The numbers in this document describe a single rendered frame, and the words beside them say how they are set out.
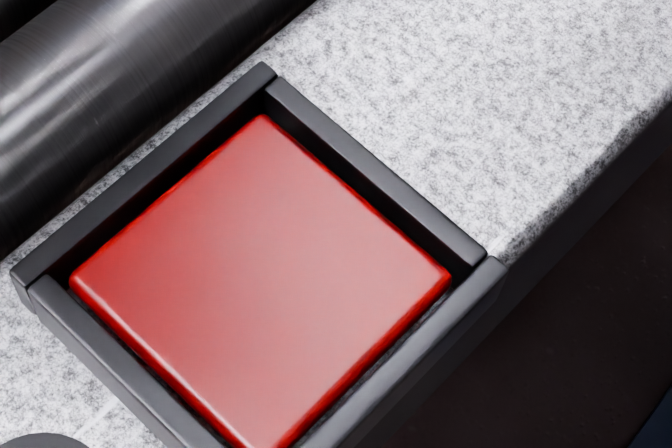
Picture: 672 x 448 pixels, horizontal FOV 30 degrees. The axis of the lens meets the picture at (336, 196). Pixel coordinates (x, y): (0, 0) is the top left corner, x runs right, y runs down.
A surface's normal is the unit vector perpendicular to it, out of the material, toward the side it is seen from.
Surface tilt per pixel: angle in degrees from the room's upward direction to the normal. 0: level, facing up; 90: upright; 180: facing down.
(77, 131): 50
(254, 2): 58
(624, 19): 0
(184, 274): 0
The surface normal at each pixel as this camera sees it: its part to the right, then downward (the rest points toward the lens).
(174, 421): 0.06, -0.46
